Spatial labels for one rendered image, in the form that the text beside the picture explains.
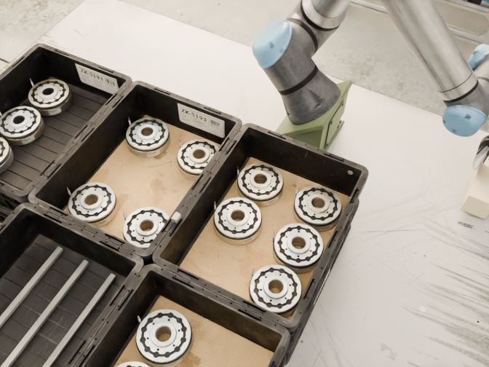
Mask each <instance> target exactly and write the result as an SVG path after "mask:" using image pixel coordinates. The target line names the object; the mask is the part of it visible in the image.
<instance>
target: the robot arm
mask: <svg viewBox="0 0 489 367"><path fill-rule="evenodd" d="M352 1H353V0H300V1H299V3H298V5H297V6H296V7H295V9H294V10H293V11H292V12H291V13H290V14H289V15H288V16H287V17H286V18H280V19H278V20H275V21H274V22H273V23H271V24H269V25H268V27H267V28H264V29H263V30H262V31H261V33H260V34H259V35H258V37H257V38H256V39H255V41H254V43H253V48H252V51H253V55H254V57H255V59H256V60H257V62H258V65H259V66H260V67H261V68H262V69H263V70H264V72H265V73H266V75H267V77H268V78H269V79H270V80H271V82H272V84H273V85H274V86H275V87H276V89H277V91H278V92H279V94H280V95H281V96H282V101H283V103H284V106H285V111H286V114H287V117H288V118H289V120H290V121H291V122H292V123H293V124H294V125H303V124H306V123H309V122H312V121H314V120H315V119H317V118H319V117H321V116H322V115H323V114H325V113H326V112H327V111H329V110H330V109H331V108H332V107H333V106H334V105H335V104H336V102H337V101H338V99H339V98H340V95H341V91H340V89H339V87H338V85H337V84H336V83H335V82H334V81H332V80H331V79H329V78H328V77H327V76H326V75H325V74H323V73H322V72H321V71H320V70H319V69H318V68H317V65H316V64H315V62H314V61H313V60H312V57H313V56H314V54H315V53H316V52H317V50H318V49H319V48H320V47H321V46H322V45H323V44H324V43H325V42H326V41H327V40H328V39H329V37H330V36H331V35H332V34H333V33H335V32H336V31H337V29H338V28H339V26H340V25H341V23H342V22H343V20H344V18H345V16H346V8H347V7H348V6H349V4H350V3H351V2H352ZM381 3H382V4H383V5H384V7H385V9H386V11H387V12H388V13H389V15H390V17H391V18H392V20H393V21H394V23H395V25H396V27H397V28H398V29H399V32H400V33H401V34H402V36H403V38H404V39H405V41H406V42H407V44H408V46H409V47H410V49H411V50H412V52H413V54H414V55H415V57H416V58H417V60H418V62H419V63H420V64H421V67H422V68H423V70H424V71H425V73H426V75H427V76H428V78H429V79H430V81H431V82H432V84H433V85H434V87H435V89H436V91H437V92H438V93H439V95H440V97H441V99H442V100H443V102H444V103H445V105H446V106H447V108H446V109H445V112H444V114H443V116H442V123H443V124H444V126H445V128H446V129H447V130H448V131H449V132H451V133H452V134H454V135H457V136H461V137H469V136H472V135H474V134H476V133H477V132H478V130H479V129H480V128H481V127H482V125H483V124H485V123H486V121H487V118H488V116H489V45H486V44H480V45H479V46H478V47H477V48H476V49H475V50H474V52H473V53H472V56H471V57H470V59H469V60H468V61H467V60H466V58H465V56H464V54H463V53H462V51H461V49H460V47H459V46H458V44H457V42H456V40H455V39H454V38H453V35H452V33H451V32H450V30H449V28H448V27H447V25H446V24H445V21H444V20H443V19H442V16H441V14H440V13H439V11H438V10H437V8H436V6H435V5H434V2H433V1H432V0H381ZM488 157H489V135H487V136H485V137H484V138H483V139H482V140H481V142H480V145H479V148H478V150H477V153H476V155H475V158H474V161H473V170H476V169H477V168H478V167H479V166H480V164H481V162H482V163H484V162H485V160H486V159H487V158H488Z"/></svg>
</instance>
